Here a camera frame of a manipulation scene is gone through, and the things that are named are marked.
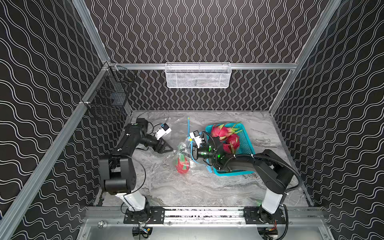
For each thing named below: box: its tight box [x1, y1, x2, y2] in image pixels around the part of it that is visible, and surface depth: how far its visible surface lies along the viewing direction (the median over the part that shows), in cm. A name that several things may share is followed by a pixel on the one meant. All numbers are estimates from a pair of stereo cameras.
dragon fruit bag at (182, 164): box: [175, 153, 191, 174], surface depth 80 cm
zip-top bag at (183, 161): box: [172, 138, 213, 176], surface depth 79 cm
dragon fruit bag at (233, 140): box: [226, 133, 240, 150], surface depth 97 cm
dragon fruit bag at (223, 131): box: [211, 122, 243, 140], surface depth 94 cm
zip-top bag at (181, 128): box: [159, 117, 192, 142], surface depth 112 cm
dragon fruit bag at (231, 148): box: [222, 143, 237, 155], surface depth 94 cm
